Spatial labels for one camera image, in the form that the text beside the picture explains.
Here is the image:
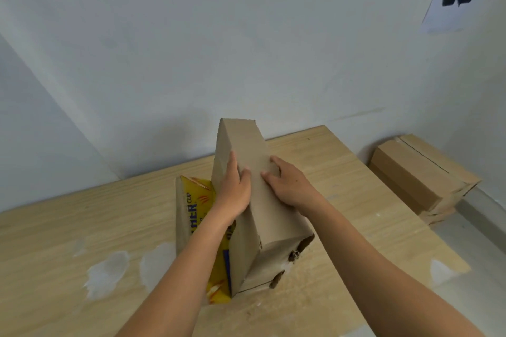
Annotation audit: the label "person's left hand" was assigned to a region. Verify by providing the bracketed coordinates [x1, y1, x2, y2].
[213, 151, 253, 227]

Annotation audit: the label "person's right hand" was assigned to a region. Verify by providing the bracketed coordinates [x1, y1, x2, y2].
[260, 155, 324, 218]

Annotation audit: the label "brown cardboard box yellow sides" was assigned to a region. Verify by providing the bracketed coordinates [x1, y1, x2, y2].
[175, 117, 316, 306]

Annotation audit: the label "person's left forearm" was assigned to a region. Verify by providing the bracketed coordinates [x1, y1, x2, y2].
[114, 206, 238, 337]

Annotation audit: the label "person's right forearm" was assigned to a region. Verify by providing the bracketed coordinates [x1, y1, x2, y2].
[302, 198, 487, 337]

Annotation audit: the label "light wooden table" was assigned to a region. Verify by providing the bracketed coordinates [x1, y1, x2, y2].
[0, 124, 471, 337]

